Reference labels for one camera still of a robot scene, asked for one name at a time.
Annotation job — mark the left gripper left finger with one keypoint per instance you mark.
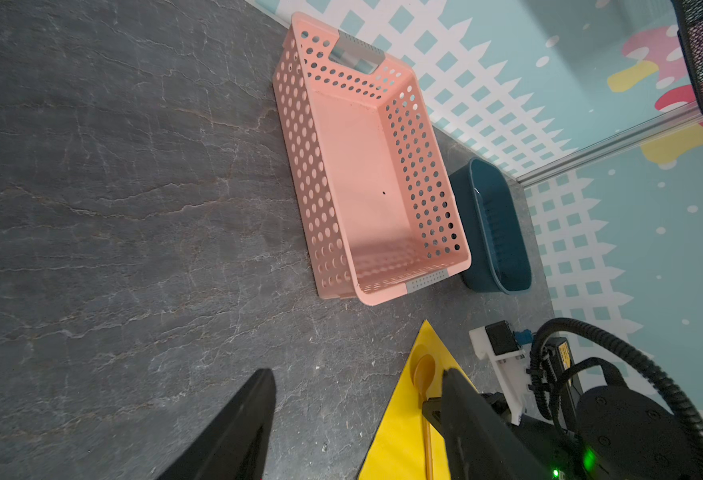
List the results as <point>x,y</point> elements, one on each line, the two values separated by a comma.
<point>235,444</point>

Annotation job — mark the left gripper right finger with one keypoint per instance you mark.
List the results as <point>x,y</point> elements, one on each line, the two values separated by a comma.
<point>525,466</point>

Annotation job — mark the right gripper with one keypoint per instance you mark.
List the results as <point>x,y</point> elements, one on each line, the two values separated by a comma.
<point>478,425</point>

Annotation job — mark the yellow paper napkin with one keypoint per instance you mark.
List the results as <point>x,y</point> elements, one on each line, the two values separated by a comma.
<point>397,450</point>

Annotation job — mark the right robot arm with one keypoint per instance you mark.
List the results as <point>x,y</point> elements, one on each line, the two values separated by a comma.
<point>632,420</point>

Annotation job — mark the black yellow flat device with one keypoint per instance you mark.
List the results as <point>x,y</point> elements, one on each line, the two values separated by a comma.
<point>560,359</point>

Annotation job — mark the dark teal plastic tray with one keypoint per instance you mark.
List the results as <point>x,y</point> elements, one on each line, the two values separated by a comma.
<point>499,260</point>

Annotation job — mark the pink perforated plastic basket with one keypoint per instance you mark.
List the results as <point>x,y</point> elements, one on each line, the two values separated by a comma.
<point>377,208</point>

